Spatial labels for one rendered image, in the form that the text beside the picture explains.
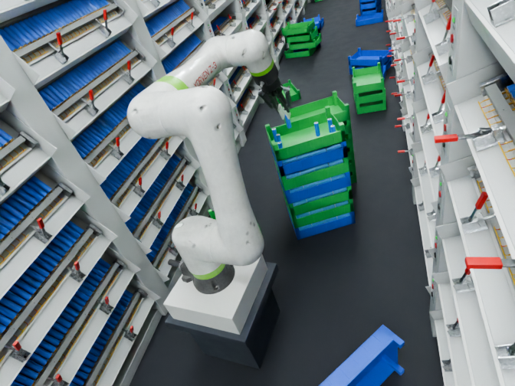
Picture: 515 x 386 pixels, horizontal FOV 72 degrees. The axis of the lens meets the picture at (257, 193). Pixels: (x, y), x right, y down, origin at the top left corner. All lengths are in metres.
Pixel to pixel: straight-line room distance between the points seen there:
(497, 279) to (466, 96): 0.35
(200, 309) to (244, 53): 0.84
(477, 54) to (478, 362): 0.59
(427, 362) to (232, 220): 0.84
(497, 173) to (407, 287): 1.01
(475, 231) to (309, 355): 0.84
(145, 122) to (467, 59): 0.70
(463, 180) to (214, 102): 0.59
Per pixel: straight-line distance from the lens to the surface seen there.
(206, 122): 0.84
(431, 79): 1.39
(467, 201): 0.89
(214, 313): 1.19
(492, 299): 0.73
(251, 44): 1.21
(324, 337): 1.49
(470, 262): 0.48
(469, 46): 0.80
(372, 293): 1.58
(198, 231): 1.08
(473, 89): 0.83
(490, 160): 0.67
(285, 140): 1.63
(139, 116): 0.94
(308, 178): 1.58
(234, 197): 0.93
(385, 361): 1.42
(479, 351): 0.90
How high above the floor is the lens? 1.29
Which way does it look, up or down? 37 degrees down
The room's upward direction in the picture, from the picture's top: 18 degrees counter-clockwise
